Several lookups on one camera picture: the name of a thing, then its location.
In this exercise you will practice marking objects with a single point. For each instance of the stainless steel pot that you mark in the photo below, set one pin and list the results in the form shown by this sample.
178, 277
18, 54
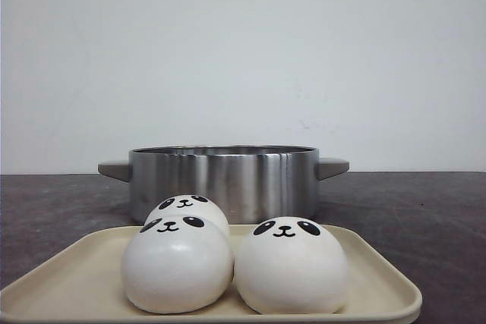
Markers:
249, 183

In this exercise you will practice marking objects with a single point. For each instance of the beige plastic tray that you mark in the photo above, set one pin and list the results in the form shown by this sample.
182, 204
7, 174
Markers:
82, 284

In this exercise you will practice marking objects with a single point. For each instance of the panda bun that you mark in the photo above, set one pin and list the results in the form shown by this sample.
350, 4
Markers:
177, 264
188, 204
289, 265

